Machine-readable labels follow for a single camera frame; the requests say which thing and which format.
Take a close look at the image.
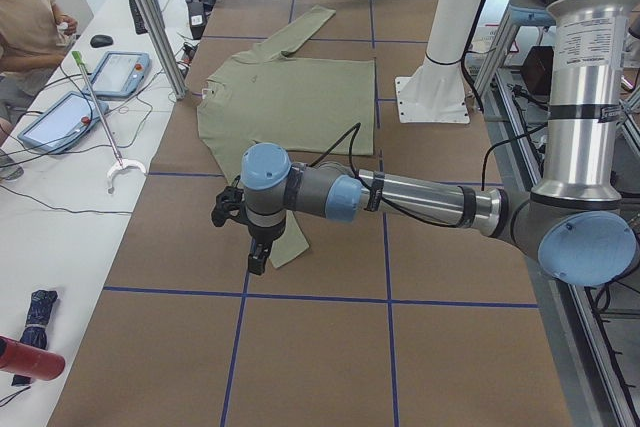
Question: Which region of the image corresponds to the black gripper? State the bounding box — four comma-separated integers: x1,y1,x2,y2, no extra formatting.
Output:
247,220,286,276

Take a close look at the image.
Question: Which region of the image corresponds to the olive green long-sleeve shirt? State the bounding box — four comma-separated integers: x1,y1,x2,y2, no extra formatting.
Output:
197,5,375,267

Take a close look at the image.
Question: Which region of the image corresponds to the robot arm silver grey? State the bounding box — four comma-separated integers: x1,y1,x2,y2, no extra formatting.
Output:
237,0,639,286

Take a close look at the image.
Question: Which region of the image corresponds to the reacher grabber stick white claw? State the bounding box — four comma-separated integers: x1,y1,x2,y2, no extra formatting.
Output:
71,50,147,194

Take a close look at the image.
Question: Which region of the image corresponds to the upper blue teach pendant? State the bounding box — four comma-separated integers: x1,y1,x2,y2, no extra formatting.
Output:
90,51,151,99

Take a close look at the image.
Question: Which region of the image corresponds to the blue teach pendant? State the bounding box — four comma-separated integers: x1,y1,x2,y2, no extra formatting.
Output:
90,51,151,99
18,92,109,154

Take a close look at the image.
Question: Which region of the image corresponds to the lower blue teach pendant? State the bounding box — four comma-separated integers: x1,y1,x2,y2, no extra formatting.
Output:
18,92,109,154

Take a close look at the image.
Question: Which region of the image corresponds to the folded dark blue umbrella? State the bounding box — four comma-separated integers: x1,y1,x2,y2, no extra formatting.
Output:
11,289,58,387

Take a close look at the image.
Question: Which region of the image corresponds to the black power adapter with label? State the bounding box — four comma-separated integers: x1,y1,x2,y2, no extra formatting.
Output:
187,0,207,40

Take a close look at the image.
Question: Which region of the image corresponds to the black keyboard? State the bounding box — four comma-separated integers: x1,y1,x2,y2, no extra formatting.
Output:
128,0,147,35

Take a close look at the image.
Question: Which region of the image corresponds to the red cylinder bottle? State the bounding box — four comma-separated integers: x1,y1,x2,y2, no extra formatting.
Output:
1,337,66,381

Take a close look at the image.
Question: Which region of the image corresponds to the black computer mouse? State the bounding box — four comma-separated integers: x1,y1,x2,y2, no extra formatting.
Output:
90,34,114,48

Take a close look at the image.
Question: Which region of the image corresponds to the seated person in beige shirt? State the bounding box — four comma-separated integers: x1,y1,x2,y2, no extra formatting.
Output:
0,0,79,182

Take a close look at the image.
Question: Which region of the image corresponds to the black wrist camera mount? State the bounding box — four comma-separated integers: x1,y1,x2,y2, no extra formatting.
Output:
211,185,247,227

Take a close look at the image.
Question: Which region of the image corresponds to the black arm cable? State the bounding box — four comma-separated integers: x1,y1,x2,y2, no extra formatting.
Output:
307,121,549,228

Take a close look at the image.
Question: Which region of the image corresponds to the white camera mast with base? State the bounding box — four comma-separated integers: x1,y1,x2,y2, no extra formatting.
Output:
395,0,482,124

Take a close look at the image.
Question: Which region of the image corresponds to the aluminium frame post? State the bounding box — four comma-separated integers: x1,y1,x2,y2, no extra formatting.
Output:
135,0,187,100

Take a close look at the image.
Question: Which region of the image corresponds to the black box under frame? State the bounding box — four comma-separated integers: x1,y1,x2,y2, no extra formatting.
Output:
520,46,554,96

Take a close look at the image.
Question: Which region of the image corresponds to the aluminium frame rail right side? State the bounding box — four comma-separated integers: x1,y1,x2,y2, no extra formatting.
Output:
472,11,640,427

